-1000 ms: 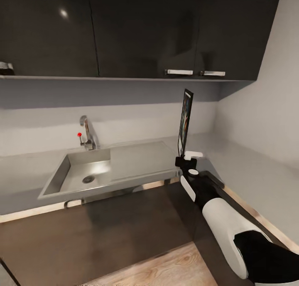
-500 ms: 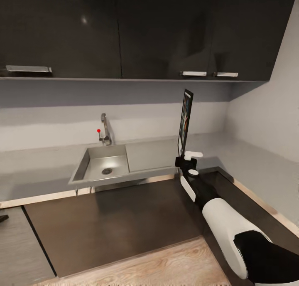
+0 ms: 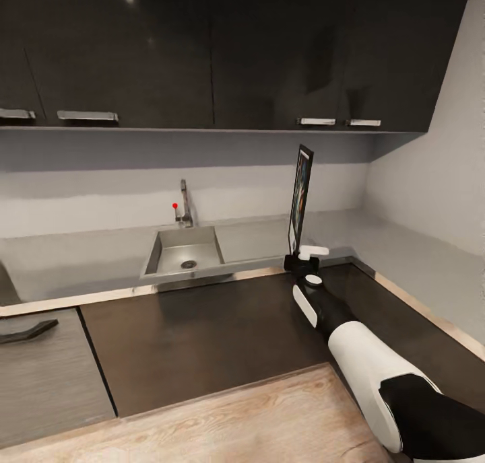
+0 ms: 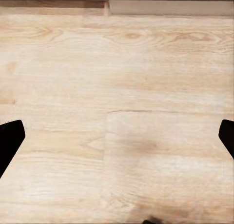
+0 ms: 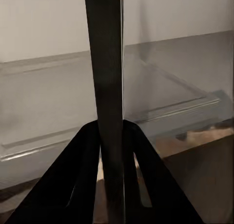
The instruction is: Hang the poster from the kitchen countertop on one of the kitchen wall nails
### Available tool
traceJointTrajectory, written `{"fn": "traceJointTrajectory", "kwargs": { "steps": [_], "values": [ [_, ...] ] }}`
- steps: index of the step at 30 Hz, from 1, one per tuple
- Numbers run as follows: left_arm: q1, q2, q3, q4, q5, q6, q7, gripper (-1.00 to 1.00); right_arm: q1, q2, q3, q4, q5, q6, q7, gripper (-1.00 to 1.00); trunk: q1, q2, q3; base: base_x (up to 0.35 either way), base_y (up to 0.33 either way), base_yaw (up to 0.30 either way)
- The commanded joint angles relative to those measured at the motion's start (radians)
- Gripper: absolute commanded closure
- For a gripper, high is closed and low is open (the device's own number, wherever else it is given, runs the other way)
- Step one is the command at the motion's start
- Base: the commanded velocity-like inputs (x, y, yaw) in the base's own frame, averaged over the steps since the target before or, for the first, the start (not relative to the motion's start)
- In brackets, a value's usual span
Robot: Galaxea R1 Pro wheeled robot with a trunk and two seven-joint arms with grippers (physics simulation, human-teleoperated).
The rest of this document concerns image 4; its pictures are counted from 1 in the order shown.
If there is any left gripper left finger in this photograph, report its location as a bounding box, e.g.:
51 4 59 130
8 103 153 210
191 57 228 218
0 120 25 178

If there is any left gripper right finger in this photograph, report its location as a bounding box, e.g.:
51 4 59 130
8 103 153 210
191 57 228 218
218 119 234 159

